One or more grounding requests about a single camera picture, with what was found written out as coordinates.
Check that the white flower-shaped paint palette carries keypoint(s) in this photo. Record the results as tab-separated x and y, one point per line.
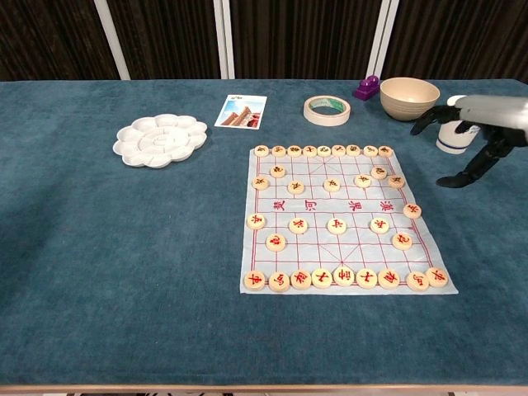
160	141

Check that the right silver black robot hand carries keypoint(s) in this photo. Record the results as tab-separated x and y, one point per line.
495	113

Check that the white chinese chess board sheet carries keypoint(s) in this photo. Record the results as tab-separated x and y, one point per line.
330	251

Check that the white paper cup blue logo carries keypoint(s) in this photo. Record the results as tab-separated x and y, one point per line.
451	142

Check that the red-lettered wooden chess piece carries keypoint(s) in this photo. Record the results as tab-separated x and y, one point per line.
276	242
437	277
322	278
279	282
344	275
298	225
412	210
417	281
301	279
388	279
256	221
402	241
366	278
336	226
379	225
254	280

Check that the postcard with building photo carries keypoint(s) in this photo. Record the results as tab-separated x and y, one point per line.
241	111

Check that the white metal frame post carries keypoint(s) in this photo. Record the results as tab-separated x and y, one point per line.
382	39
224	39
111	39

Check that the beige masking tape roll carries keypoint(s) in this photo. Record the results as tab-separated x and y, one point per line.
313	117

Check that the beige ribbed bowl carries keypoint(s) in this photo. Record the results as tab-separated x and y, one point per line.
408	101

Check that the black-lettered wooden chess piece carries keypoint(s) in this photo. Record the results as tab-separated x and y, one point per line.
370	151
338	150
295	187
385	151
279	151
396	181
309	151
378	172
362	180
261	151
277	171
260	182
331	185
294	151
353	150
324	151

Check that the purple plastic stamp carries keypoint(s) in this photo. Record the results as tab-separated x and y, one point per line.
366	88

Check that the teal velvet tablecloth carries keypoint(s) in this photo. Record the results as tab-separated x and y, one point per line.
123	247

